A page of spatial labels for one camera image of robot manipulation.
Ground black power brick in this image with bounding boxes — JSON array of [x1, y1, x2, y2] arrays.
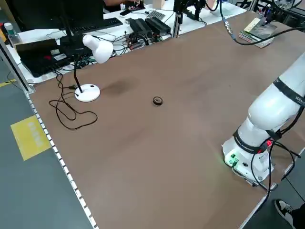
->
[[144, 17, 172, 35], [129, 18, 153, 37]]

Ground person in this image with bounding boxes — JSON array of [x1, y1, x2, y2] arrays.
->
[[102, 0, 146, 12], [292, 202, 305, 229]]

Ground black lamp cable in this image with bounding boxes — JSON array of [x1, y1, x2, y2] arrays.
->
[[49, 73, 99, 131]]

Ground black laptop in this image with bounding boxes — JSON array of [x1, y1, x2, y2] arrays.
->
[[15, 38, 75, 78]]

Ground clear plastic bottle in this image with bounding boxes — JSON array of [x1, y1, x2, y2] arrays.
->
[[3, 22, 21, 46]]

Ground dark book with hand cover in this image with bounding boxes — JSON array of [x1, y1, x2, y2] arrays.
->
[[243, 17, 278, 40]]

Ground black computer monitor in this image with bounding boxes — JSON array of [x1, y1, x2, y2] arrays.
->
[[4, 0, 104, 48]]

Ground person's black white shoe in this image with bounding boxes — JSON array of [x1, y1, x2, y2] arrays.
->
[[274, 199, 295, 227]]

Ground black base cable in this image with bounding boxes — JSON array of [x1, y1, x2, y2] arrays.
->
[[250, 139, 301, 192]]

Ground yellow floor sticker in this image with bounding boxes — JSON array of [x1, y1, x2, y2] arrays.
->
[[10, 115, 52, 162]]

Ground green and white book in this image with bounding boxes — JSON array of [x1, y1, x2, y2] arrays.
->
[[237, 30, 274, 49]]

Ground black keyboard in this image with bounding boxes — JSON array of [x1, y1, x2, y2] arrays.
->
[[71, 17, 123, 34]]

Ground black perforated pad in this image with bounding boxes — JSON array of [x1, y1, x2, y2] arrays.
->
[[145, 10, 165, 21]]

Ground white desk lamp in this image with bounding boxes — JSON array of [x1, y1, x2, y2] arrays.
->
[[73, 34, 114, 103]]

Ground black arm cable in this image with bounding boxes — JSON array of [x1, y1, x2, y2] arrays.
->
[[218, 0, 305, 46]]

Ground black power strip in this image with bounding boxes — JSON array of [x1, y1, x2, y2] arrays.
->
[[183, 8, 199, 21]]

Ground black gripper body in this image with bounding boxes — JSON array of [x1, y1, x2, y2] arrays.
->
[[264, 2, 275, 19]]

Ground aluminium frame post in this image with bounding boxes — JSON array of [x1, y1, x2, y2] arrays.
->
[[172, 0, 184, 38]]

